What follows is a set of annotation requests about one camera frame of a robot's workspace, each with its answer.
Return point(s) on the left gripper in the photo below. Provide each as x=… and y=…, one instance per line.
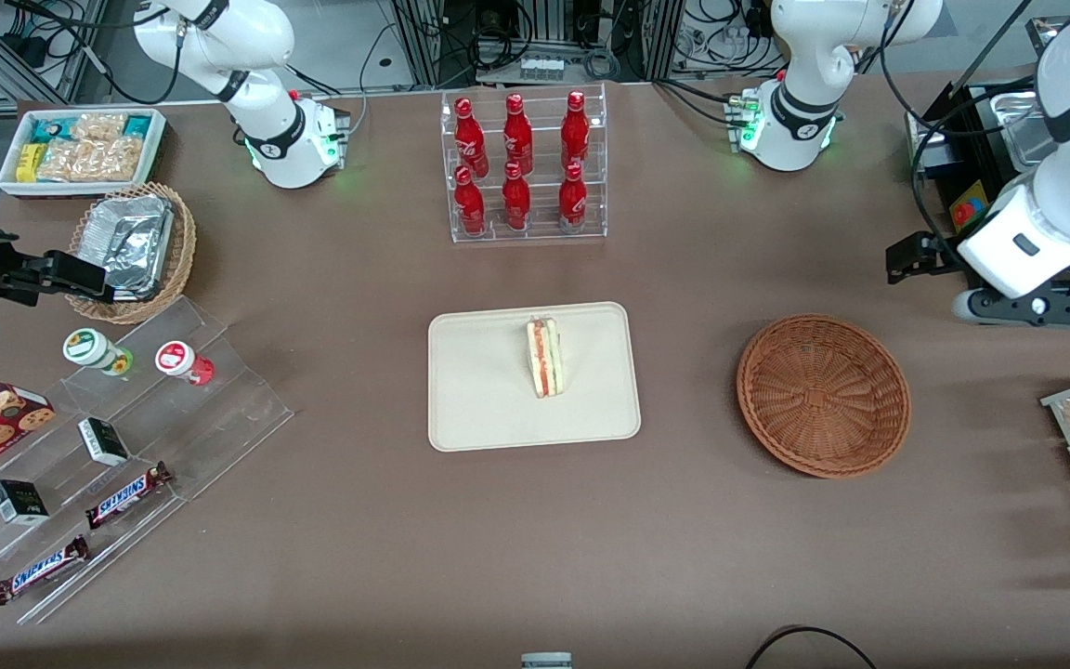
x=936, y=253

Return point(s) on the triangular sandwich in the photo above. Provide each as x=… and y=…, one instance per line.
x=544, y=358

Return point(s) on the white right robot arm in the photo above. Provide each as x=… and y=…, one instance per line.
x=252, y=42

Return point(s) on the aluminium foil tray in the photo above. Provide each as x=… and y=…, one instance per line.
x=131, y=242

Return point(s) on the light oval wicker basket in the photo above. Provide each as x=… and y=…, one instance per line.
x=184, y=251

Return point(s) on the brown round wicker basket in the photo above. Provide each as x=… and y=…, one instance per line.
x=823, y=400

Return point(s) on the beige plastic tray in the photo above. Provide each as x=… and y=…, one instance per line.
x=479, y=390

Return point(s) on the yellow emergency stop box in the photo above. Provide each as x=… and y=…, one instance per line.
x=970, y=209

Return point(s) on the green lidded cup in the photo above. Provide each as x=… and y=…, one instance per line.
x=89, y=348

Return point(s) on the white rectangular snack bin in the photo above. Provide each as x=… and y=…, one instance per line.
x=10, y=186

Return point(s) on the black hot food display case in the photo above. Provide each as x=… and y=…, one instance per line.
x=981, y=158

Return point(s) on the yellow snack packet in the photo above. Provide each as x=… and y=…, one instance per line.
x=29, y=163

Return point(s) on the large clear bag of crackers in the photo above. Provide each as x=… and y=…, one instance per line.
x=94, y=160

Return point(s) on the red lidded cup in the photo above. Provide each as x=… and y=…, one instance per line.
x=177, y=360

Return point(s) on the teal snack packet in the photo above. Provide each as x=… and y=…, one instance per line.
x=137, y=124
x=50, y=128

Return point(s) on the small clear bag of crackers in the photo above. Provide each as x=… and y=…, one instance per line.
x=98, y=125

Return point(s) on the small black box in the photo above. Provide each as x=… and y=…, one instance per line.
x=19, y=502
x=103, y=441

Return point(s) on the clear acrylic step display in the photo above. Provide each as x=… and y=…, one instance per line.
x=219, y=418

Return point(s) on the snickers chocolate bar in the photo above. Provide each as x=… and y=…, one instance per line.
x=126, y=495
x=38, y=570

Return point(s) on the red cola bottle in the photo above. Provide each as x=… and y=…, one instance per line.
x=575, y=135
x=470, y=206
x=517, y=137
x=573, y=203
x=470, y=139
x=516, y=203

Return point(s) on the clear acrylic bottle rack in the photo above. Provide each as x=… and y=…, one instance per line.
x=544, y=237

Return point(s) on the white power strip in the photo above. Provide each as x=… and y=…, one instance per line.
x=542, y=68

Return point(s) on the small grey device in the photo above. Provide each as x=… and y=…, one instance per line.
x=546, y=662

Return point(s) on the aluminium frame rack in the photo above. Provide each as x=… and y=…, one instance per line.
x=424, y=42

